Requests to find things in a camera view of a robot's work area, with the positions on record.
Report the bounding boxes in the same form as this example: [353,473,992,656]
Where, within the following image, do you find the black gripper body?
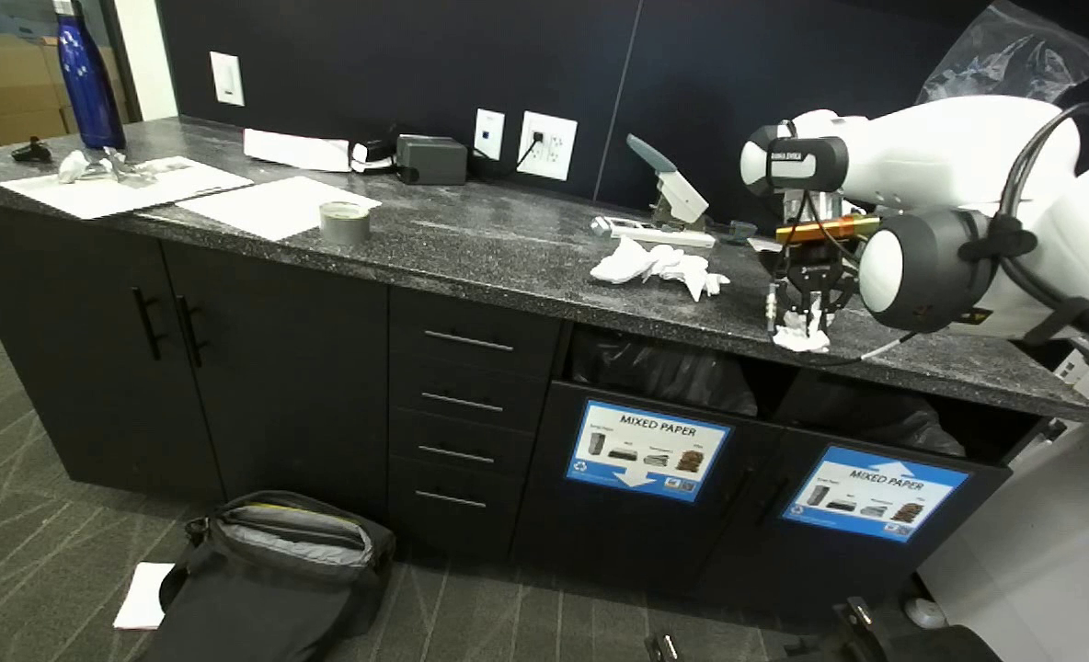
[775,234,863,301]

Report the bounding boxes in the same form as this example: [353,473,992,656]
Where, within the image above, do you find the black bin bag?
[767,369,972,460]
[567,322,764,424]

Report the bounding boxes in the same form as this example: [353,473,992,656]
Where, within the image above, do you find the black bin door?
[506,379,756,601]

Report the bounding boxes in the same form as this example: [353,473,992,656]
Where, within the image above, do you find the white crumpled cloth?
[646,244,733,301]

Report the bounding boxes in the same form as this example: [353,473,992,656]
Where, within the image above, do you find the grey white stapler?
[587,130,721,251]

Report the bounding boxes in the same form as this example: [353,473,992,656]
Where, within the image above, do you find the blue label up arrow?
[775,442,976,547]

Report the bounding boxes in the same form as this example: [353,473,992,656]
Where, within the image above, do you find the blue label down arrow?
[562,392,734,509]

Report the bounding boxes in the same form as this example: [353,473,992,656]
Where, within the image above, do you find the translucent plastic bag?
[914,0,1089,109]

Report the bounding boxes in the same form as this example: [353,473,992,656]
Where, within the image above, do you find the black box blue label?
[689,409,1016,628]

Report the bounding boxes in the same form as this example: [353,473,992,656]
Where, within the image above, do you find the light grey machine housing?
[910,341,1089,662]

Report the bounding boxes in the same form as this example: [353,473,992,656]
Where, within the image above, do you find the black cabinet drawer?
[386,352,558,428]
[386,460,544,569]
[386,283,567,370]
[386,409,549,482]

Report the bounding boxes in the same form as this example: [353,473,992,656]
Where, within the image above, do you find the black stand clamp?
[826,591,1003,662]

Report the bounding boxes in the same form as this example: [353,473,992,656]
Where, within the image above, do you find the black power adapter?
[391,130,469,186]

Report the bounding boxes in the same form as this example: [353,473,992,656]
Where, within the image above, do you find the grey tape roll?
[316,194,377,238]

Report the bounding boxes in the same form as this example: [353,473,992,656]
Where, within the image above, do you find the black cabinet door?
[158,234,392,522]
[0,194,226,509]

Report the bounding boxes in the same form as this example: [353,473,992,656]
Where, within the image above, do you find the white power strip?
[240,125,370,178]

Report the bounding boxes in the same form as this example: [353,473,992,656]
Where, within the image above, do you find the flat white paper sheet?
[174,171,382,245]
[0,152,252,225]

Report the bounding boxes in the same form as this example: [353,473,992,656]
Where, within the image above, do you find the black grey backpack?
[154,484,399,662]

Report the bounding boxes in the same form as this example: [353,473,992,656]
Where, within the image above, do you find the crumpled clear plastic wrap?
[56,145,160,186]

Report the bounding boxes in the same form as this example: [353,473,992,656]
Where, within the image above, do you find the white paper on floor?
[110,558,179,636]

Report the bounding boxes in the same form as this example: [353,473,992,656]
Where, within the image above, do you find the blue water bottle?
[51,0,132,156]

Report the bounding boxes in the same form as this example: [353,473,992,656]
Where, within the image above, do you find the small black desk object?
[6,131,58,170]

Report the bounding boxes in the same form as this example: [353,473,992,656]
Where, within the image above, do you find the orange wrist mount ring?
[772,208,884,245]

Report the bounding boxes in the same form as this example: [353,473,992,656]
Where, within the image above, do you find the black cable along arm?
[955,100,1089,352]

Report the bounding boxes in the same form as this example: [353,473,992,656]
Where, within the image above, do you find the large white wall outlet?
[513,107,581,186]

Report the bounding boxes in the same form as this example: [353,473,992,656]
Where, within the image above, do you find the silver drawer handle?
[417,387,512,418]
[408,482,491,514]
[418,322,518,358]
[410,436,500,469]

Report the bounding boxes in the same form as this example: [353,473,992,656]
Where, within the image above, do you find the small white wall outlet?
[469,102,512,167]

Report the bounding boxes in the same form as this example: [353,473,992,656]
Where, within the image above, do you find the black cabinet door handle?
[128,283,166,363]
[174,289,210,370]

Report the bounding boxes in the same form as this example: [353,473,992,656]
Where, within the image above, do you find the white wall switch plate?
[204,48,249,109]

